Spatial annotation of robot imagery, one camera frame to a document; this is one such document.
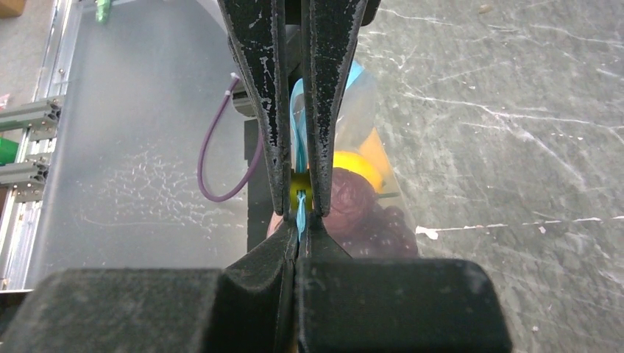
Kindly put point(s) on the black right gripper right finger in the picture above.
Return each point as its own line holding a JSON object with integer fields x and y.
{"x": 347, "y": 304}

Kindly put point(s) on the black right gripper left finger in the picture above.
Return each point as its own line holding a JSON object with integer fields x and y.
{"x": 245, "y": 307}

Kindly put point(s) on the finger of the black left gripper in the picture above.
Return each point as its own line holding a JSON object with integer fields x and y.
{"x": 329, "y": 38}
{"x": 257, "y": 32}

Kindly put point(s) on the dark red grape bunch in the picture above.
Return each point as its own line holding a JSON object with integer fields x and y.
{"x": 384, "y": 234}

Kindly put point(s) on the clear zip top bag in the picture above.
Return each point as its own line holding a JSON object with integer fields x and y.
{"x": 355, "y": 122}

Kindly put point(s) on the dark red plum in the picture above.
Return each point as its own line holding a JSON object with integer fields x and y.
{"x": 352, "y": 200}

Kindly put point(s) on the yellow mango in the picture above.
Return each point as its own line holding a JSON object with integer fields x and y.
{"x": 357, "y": 164}

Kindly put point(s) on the green plastic object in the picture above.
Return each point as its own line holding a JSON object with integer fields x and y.
{"x": 8, "y": 151}

